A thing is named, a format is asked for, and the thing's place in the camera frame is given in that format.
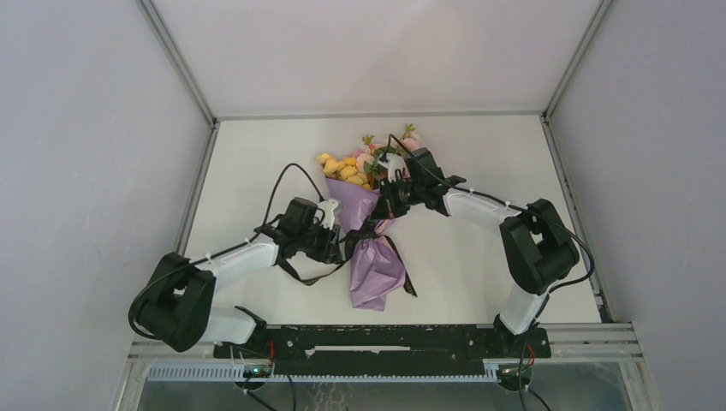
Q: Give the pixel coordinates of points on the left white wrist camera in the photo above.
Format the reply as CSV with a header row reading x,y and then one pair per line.
x,y
329,209

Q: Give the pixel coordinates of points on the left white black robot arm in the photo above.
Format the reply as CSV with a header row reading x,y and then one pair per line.
x,y
177,307

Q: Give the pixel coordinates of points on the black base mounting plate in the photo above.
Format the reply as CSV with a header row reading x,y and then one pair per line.
x,y
387,362

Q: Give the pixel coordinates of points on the aluminium frame rail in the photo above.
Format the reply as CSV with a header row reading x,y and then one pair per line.
x,y
557,342

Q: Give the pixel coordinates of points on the fake flower bouquet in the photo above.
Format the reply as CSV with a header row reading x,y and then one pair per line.
x,y
362,167

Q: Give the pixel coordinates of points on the white slotted cable duct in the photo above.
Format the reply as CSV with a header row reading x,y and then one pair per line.
x,y
190,372

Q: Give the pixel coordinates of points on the purple pink wrapping paper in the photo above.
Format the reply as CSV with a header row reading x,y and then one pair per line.
x,y
375,268

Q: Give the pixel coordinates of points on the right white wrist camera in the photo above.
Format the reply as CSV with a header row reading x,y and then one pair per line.
x,y
395,166

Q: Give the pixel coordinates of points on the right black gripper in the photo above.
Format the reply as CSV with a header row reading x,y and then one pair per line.
x,y
388,206

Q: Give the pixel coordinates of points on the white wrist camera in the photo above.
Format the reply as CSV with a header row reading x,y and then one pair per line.
x,y
329,209
395,166

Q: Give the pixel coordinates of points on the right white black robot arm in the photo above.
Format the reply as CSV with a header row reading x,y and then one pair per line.
x,y
540,252

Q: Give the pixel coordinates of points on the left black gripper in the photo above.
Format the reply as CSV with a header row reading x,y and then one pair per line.
x,y
330,252

